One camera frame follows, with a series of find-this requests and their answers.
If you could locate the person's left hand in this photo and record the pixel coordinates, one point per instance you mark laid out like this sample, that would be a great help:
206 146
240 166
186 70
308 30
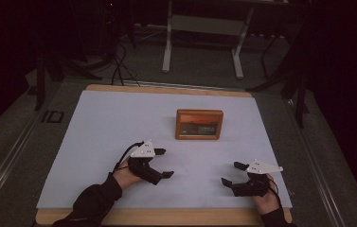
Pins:
125 178

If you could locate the black floor bracket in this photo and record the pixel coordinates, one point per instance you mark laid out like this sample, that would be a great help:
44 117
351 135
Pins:
53 116

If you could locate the black metal stand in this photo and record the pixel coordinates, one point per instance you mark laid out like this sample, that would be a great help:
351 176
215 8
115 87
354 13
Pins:
299 94
40 82

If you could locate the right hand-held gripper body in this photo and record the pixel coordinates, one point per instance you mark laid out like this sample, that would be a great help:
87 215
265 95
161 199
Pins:
252 186

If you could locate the white metal table frame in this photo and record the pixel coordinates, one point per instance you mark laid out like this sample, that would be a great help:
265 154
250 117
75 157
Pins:
167 47

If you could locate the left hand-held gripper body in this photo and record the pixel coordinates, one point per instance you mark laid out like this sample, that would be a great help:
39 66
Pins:
141 164

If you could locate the orange rectangular box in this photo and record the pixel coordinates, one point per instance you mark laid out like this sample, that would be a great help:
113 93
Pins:
199 124

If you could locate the person's right hand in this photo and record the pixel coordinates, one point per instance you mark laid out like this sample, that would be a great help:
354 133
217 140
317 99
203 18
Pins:
267 201

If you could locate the white table mat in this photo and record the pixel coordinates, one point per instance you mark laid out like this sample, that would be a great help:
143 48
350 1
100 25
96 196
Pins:
103 126

